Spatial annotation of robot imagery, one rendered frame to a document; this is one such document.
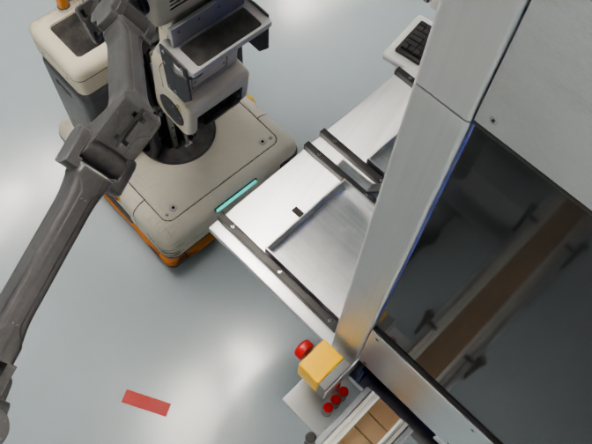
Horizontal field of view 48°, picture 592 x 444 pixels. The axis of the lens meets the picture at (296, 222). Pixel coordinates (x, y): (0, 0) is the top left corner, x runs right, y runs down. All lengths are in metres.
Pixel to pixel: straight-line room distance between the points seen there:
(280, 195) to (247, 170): 0.74
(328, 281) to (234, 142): 1.00
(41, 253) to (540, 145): 0.74
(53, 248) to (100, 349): 1.39
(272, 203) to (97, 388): 1.08
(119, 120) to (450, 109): 0.61
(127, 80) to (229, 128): 1.29
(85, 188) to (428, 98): 0.62
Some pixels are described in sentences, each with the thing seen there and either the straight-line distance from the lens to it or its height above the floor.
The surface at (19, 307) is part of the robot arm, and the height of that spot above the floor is 1.33.
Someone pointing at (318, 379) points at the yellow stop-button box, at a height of 1.03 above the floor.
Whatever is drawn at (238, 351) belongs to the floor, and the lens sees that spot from 2.35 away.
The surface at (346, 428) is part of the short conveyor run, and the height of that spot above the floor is 0.97.
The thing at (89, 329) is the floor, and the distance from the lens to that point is 2.45.
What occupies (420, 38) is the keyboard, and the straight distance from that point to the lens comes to 1.97.
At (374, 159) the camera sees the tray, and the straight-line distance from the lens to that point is 1.64.
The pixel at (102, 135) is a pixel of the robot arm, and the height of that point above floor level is 1.40.
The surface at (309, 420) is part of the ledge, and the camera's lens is 1.40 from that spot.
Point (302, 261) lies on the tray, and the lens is 1.50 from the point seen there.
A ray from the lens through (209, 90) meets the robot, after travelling 1.85.
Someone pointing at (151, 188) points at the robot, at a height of 0.28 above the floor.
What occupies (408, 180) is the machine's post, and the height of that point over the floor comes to 1.66.
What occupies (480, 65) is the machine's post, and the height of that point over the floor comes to 1.87.
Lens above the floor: 2.26
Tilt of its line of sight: 64 degrees down
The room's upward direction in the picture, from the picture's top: 5 degrees clockwise
